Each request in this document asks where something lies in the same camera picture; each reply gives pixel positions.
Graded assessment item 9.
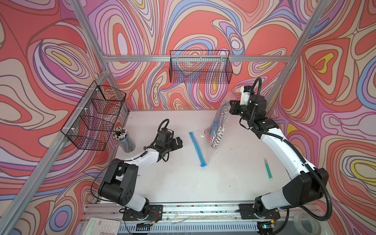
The clear vacuum bag blue zip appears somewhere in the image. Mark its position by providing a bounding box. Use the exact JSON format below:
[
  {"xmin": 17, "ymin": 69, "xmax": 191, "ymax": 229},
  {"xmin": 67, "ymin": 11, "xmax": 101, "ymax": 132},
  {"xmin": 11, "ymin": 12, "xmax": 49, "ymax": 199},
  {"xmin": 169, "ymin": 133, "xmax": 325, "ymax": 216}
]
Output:
[{"xmin": 189, "ymin": 93, "xmax": 237, "ymax": 167}]

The red white striped tank top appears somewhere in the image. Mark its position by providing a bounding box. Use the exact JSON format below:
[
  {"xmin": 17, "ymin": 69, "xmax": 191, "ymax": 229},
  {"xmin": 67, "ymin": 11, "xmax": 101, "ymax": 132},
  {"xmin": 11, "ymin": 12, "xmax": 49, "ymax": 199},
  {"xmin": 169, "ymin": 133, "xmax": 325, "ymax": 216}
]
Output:
[{"xmin": 204, "ymin": 102, "xmax": 230, "ymax": 149}]

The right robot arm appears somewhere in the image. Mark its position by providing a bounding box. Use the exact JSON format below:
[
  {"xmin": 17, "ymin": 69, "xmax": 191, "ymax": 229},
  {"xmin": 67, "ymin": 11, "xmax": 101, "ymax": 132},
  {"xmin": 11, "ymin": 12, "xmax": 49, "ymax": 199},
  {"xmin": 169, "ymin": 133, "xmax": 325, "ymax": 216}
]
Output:
[{"xmin": 230, "ymin": 86, "xmax": 333, "ymax": 221}]

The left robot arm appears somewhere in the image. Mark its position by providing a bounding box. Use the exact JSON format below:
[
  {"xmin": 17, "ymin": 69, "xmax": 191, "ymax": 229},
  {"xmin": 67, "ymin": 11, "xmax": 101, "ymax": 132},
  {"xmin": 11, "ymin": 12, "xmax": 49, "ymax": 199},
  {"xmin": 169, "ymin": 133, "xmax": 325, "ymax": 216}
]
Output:
[{"xmin": 98, "ymin": 128, "xmax": 183, "ymax": 212}]

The cup of pens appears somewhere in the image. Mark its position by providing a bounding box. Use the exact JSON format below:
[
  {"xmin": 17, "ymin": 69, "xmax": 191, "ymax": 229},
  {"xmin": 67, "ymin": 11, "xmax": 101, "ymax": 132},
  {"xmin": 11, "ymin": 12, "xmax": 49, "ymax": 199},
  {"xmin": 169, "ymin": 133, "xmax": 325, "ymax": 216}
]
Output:
[{"xmin": 112, "ymin": 127, "xmax": 136, "ymax": 153}]

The green marker pen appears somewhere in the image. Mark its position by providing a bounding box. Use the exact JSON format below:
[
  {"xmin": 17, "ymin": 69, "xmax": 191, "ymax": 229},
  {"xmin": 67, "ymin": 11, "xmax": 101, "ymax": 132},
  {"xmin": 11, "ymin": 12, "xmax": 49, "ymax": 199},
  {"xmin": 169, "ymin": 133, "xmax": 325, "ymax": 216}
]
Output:
[{"xmin": 264, "ymin": 159, "xmax": 273, "ymax": 180}]

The white calculator keypad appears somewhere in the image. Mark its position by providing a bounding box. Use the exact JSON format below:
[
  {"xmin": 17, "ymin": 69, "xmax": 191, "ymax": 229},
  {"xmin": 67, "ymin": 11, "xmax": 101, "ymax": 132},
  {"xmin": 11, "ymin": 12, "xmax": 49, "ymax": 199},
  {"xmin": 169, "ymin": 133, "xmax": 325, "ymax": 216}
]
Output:
[{"xmin": 82, "ymin": 218, "xmax": 121, "ymax": 235}]

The clear tape roll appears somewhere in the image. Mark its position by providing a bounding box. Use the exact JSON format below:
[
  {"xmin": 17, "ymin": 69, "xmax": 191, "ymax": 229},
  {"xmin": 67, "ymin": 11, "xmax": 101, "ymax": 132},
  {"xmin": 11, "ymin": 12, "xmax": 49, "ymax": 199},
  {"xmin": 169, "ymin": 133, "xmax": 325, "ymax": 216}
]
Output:
[{"xmin": 293, "ymin": 213, "xmax": 322, "ymax": 235}]

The black wire basket back wall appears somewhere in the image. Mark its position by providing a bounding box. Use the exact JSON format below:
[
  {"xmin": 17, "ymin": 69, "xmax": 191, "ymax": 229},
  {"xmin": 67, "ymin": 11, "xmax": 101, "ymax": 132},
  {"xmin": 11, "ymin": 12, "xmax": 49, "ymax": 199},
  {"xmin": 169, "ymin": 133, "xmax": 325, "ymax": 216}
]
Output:
[{"xmin": 169, "ymin": 49, "xmax": 233, "ymax": 84}]

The black wire basket wall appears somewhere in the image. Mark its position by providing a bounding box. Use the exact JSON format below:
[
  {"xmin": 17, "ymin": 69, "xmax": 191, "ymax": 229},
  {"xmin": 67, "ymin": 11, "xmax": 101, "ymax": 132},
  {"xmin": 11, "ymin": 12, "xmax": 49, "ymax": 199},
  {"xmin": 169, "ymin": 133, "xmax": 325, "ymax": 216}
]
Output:
[
  {"xmin": 61, "ymin": 81, "xmax": 127, "ymax": 151},
  {"xmin": 169, "ymin": 49, "xmax": 233, "ymax": 84}
]

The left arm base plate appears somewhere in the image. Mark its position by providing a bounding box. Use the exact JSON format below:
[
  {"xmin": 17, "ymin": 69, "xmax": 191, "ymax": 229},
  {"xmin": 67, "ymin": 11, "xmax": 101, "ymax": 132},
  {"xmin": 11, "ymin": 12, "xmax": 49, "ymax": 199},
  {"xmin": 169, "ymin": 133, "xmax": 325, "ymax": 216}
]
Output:
[{"xmin": 119, "ymin": 204, "xmax": 163, "ymax": 222}]

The black wire basket left wall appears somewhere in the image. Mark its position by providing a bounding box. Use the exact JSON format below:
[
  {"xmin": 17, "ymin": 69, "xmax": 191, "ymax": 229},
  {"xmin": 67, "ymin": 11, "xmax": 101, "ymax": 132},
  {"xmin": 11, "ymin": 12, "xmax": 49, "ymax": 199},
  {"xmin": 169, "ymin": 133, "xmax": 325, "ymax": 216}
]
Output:
[{"xmin": 61, "ymin": 81, "xmax": 127, "ymax": 151}]

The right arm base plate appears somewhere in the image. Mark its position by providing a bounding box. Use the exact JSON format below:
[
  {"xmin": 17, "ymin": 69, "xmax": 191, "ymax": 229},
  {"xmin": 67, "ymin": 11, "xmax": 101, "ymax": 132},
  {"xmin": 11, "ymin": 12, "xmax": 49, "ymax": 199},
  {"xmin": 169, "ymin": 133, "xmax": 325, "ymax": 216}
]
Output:
[{"xmin": 238, "ymin": 203, "xmax": 281, "ymax": 220}]

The aluminium front rail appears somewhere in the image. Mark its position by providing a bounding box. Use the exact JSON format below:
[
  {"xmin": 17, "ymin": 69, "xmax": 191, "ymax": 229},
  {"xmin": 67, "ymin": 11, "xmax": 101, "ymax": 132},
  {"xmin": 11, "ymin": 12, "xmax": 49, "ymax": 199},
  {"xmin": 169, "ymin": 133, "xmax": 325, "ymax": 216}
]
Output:
[{"xmin": 85, "ymin": 201, "xmax": 321, "ymax": 224}]

